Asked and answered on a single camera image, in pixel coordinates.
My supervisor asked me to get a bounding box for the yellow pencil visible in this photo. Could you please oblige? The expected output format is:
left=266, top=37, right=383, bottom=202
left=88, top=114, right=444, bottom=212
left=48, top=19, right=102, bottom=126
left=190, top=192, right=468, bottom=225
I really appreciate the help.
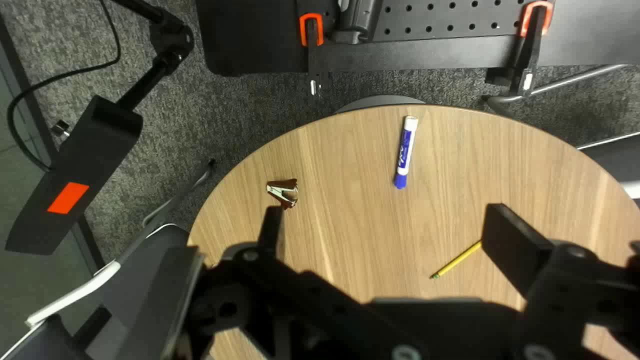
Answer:
left=429, top=237, right=484, bottom=279

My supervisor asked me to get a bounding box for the orange and black clamp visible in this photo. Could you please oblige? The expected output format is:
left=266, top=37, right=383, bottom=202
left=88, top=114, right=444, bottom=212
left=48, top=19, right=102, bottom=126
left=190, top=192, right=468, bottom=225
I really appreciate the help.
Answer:
left=297, top=10, right=328, bottom=48
left=484, top=0, right=557, bottom=95

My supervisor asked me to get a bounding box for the blue and white marker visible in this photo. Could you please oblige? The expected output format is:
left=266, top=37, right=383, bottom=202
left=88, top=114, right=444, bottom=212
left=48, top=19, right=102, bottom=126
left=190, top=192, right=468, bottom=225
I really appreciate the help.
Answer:
left=390, top=114, right=422, bottom=192

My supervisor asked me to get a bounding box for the black camera with orange sticker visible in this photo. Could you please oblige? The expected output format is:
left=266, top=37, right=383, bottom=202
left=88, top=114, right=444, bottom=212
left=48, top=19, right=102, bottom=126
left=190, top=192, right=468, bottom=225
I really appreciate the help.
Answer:
left=4, top=94, right=144, bottom=256

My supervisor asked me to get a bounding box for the black box on base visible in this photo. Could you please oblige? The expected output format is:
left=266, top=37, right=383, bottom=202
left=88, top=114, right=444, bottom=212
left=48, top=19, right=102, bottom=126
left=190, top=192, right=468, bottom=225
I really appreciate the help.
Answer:
left=196, top=0, right=313, bottom=77

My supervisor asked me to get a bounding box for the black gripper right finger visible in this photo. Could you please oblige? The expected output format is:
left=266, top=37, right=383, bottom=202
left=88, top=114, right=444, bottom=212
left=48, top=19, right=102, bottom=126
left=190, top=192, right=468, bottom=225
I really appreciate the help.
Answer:
left=480, top=202, right=640, bottom=336

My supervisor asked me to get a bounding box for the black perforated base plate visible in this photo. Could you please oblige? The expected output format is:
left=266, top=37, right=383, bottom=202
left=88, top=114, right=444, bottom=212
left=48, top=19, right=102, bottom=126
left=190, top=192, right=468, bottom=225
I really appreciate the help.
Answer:
left=307, top=0, right=640, bottom=74

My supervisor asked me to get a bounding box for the black camera cable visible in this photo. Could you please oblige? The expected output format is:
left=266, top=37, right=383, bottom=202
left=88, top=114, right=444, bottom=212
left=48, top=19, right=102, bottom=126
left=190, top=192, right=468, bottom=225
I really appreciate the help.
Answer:
left=4, top=0, right=126, bottom=172

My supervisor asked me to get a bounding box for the grey metal bracket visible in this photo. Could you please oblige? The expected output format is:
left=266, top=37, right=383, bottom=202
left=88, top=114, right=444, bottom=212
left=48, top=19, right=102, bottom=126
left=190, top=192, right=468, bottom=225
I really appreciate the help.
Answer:
left=332, top=0, right=379, bottom=45

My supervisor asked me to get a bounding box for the dark red staple remover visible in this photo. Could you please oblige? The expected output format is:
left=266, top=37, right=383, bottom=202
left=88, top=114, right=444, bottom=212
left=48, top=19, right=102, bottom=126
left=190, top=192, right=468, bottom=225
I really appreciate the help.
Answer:
left=264, top=176, right=300, bottom=212

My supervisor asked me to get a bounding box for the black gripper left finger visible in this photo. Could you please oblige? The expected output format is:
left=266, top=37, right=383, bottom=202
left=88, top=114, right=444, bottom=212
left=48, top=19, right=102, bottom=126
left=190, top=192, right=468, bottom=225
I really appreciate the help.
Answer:
left=225, top=203, right=367, bottom=336

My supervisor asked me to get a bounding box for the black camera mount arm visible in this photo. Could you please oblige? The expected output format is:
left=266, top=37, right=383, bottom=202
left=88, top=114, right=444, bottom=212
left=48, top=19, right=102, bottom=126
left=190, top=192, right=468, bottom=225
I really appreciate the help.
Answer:
left=113, top=0, right=196, bottom=111

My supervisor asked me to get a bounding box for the black mesh chair white frame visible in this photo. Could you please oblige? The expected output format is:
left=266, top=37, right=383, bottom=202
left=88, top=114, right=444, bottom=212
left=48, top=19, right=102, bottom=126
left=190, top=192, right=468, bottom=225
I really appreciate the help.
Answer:
left=0, top=155, right=219, bottom=360
left=482, top=62, right=640, bottom=202

